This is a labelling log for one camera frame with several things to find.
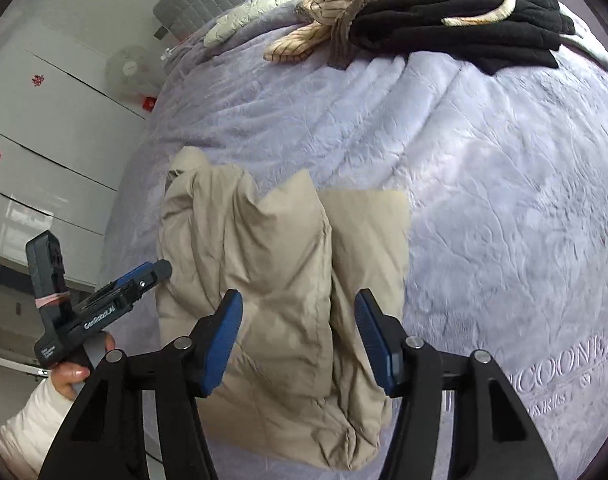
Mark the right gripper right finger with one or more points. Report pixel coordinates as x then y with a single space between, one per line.
493 435

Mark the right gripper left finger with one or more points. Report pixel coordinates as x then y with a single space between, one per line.
102 436

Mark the beige puffer jacket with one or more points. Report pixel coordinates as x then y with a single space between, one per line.
298 385

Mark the white sleeved left forearm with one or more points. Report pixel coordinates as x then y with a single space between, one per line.
25 438

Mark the left hand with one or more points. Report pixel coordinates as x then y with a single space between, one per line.
66 376

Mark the white glossy wardrobe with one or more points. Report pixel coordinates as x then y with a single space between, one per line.
65 141

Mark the white standing fan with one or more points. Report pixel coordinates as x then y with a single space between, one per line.
136 72

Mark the lavender embossed bedspread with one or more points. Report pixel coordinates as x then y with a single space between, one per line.
507 185

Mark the black fleece garment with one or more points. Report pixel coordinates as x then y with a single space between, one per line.
528 37

